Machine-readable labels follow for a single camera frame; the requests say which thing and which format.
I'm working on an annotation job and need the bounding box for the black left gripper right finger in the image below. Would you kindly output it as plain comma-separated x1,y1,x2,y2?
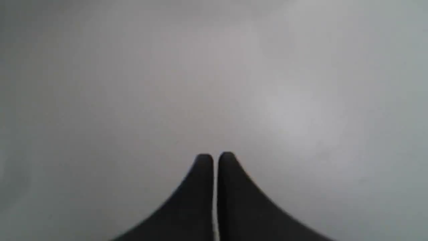
217,152,328,241

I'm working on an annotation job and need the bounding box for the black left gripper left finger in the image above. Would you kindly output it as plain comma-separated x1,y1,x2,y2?
116,154,214,241

